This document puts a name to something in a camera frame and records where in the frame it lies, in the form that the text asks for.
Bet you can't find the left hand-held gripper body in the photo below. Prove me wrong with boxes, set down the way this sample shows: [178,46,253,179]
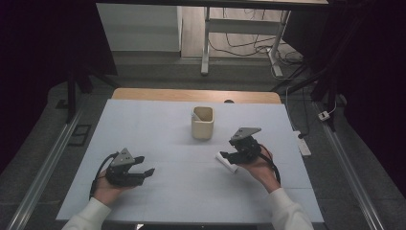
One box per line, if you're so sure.
[105,147,146,188]

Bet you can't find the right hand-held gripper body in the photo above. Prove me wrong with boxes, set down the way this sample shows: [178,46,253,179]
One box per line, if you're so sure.
[227,126,263,165]

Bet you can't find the short white tube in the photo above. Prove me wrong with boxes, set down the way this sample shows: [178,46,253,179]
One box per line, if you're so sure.
[214,151,239,174]

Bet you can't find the beige square pen holder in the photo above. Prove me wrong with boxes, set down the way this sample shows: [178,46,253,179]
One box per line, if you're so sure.
[191,105,215,141]

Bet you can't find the person's left hand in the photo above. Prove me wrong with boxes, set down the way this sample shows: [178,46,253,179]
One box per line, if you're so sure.
[92,173,136,207]

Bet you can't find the person's right hand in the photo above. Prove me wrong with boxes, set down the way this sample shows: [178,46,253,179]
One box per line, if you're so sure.
[242,149,282,194]

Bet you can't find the pale blue table mat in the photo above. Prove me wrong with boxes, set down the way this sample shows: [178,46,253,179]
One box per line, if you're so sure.
[56,98,326,224]

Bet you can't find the white power strip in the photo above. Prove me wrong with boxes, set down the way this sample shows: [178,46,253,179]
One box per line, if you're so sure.
[292,129,312,157]

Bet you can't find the wooden table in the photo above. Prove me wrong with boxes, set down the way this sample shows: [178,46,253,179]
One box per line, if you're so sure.
[110,87,282,105]

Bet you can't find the black metal stand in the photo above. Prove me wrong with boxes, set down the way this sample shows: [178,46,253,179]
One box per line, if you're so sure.
[270,18,363,132]
[64,61,122,125]

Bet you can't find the white cabinet panel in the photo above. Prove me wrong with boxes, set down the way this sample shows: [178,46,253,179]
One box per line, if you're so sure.
[96,3,183,53]

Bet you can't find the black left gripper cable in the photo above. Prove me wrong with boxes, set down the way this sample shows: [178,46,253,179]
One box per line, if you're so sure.
[89,151,120,199]

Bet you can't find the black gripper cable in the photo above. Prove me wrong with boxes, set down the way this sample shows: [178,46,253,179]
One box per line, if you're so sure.
[89,151,120,199]
[259,144,282,186]

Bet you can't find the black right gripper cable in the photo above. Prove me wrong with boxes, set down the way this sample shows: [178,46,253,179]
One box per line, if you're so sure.
[259,144,282,186]

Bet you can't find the black floor frame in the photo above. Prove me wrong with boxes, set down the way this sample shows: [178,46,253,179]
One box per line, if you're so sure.
[67,124,93,148]

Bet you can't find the metal floor rail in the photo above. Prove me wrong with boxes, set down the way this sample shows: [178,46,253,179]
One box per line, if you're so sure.
[6,102,89,230]
[312,101,386,230]

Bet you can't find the tangled black floor cables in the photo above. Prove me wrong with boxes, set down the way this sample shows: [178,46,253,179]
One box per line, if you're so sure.
[208,8,305,66]

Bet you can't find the white desk frame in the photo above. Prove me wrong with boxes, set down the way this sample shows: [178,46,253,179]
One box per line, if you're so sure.
[199,6,292,78]

